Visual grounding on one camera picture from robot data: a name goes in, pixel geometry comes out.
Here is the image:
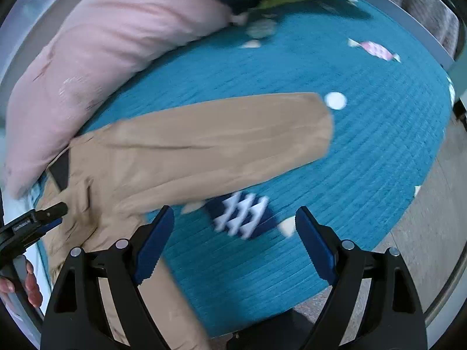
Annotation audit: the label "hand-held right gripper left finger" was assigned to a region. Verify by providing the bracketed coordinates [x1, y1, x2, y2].
[39, 205, 176, 350]

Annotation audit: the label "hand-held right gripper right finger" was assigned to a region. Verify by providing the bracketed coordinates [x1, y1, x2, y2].
[295, 206, 428, 350]

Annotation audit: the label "teal candy-print blanket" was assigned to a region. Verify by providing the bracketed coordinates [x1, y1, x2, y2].
[31, 0, 455, 340]

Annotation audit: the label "pink pillow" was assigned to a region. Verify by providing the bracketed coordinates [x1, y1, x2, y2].
[5, 0, 238, 199]

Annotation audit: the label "person's left hand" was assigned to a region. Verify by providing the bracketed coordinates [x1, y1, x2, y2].
[0, 258, 43, 309]

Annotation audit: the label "tan pants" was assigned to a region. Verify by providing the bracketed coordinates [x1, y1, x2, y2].
[38, 92, 335, 350]

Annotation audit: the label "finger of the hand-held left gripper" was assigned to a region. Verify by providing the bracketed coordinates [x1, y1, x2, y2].
[32, 203, 69, 234]

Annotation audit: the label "grey bed frame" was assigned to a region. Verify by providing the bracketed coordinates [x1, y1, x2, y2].
[359, 0, 455, 71]

